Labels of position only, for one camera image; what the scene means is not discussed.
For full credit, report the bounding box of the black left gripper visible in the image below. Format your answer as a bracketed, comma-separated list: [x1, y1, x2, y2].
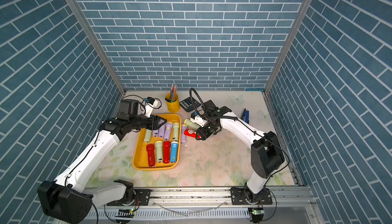
[129, 113, 167, 130]

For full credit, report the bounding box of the plain red flashlight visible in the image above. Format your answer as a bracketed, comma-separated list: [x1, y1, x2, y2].
[163, 141, 171, 164]
[146, 144, 156, 167]

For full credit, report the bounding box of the pale green flashlight yellow head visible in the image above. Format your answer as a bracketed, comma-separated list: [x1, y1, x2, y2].
[172, 122, 180, 142]

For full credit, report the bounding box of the red flashlight white head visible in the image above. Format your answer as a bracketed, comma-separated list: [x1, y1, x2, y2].
[184, 129, 201, 140]

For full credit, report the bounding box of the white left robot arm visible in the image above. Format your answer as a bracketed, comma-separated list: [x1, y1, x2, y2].
[37, 97, 167, 224]

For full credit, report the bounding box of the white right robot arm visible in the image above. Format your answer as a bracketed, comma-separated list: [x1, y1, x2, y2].
[190, 101, 286, 204]

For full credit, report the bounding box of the black calculator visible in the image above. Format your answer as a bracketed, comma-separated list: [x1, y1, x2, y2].
[179, 97, 201, 112]

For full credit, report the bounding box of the blue black stapler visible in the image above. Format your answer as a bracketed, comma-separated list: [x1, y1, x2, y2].
[241, 109, 250, 124]

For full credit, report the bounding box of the yellow pencil cup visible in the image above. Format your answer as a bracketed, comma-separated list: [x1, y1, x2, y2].
[165, 93, 181, 113]

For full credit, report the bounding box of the yellow plastic tray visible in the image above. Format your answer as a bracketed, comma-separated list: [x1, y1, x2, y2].
[133, 129, 181, 171]

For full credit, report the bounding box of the coloured pencils bunch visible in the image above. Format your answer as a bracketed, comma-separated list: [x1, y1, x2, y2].
[169, 84, 177, 102]

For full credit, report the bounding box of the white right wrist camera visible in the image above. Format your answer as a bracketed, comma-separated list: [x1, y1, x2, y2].
[190, 112, 207, 127]

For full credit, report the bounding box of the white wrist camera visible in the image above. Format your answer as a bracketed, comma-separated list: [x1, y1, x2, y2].
[144, 97, 162, 118]
[190, 112, 207, 127]

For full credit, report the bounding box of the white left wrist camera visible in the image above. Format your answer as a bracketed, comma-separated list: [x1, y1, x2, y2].
[144, 97, 162, 118]

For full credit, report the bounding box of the aluminium front rail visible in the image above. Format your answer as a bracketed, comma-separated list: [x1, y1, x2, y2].
[82, 186, 324, 224]

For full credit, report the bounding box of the metal corner frame post left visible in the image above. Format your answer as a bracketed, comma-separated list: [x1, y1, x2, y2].
[65, 0, 126, 95]

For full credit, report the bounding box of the metal corner frame post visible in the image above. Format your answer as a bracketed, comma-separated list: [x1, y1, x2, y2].
[264, 0, 312, 94]
[65, 0, 126, 95]

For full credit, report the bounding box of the metal corner frame post right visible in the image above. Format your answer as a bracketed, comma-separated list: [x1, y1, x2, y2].
[264, 0, 312, 94]

